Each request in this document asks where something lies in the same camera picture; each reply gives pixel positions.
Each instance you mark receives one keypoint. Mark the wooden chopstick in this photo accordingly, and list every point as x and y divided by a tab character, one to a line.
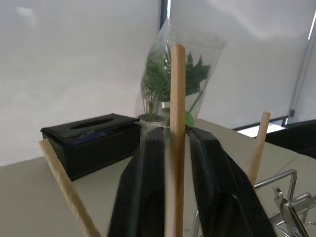
258	150
67	190
177	138

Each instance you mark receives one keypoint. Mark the green plant in plastic bag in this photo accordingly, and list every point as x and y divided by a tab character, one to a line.
172	79

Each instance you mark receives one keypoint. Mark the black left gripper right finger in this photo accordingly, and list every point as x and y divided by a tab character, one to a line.
222	182

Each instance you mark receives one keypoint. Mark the black tissue box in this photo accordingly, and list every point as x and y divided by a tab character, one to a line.
91	145

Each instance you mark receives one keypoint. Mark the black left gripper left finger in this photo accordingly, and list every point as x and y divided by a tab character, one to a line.
138	187

